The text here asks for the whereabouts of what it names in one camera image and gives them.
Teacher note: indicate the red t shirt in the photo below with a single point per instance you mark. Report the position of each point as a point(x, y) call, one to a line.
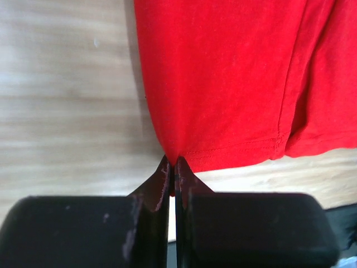
point(236, 83)

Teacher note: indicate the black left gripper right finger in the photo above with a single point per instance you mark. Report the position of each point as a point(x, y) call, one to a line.
point(248, 229)

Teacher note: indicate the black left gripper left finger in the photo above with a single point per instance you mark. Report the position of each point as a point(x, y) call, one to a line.
point(91, 231)

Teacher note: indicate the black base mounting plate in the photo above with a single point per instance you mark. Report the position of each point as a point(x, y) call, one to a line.
point(343, 224)

